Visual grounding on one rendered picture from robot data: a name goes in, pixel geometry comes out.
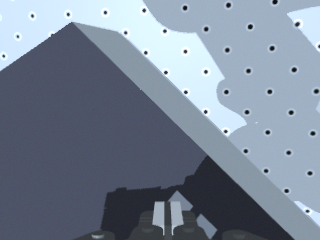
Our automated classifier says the white lab instrument with lid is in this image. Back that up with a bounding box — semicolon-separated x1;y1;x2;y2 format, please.
0;21;320;240

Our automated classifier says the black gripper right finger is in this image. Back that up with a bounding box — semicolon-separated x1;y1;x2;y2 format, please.
167;202;268;240

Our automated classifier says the grey perforated base plate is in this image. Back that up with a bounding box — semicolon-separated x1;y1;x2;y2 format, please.
0;0;320;228

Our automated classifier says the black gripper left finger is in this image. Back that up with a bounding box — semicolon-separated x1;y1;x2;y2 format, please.
73;202;168;240

